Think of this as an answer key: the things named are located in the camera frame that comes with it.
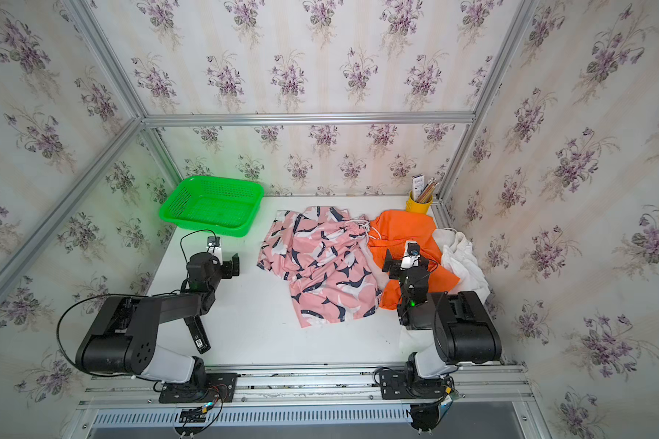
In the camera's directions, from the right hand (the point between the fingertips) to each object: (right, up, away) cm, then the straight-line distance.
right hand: (406, 251), depth 90 cm
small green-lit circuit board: (-62, -42, -19) cm, 77 cm away
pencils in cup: (+11, +21, +17) cm, 29 cm away
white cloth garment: (+21, -3, +6) cm, 22 cm away
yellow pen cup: (+10, +16, +18) cm, 26 cm away
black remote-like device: (-65, -23, -10) cm, 70 cm away
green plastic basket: (-74, +17, +27) cm, 81 cm away
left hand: (-62, -2, +3) cm, 62 cm away
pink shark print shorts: (-28, -2, +8) cm, 29 cm away
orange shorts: (-2, +7, +15) cm, 17 cm away
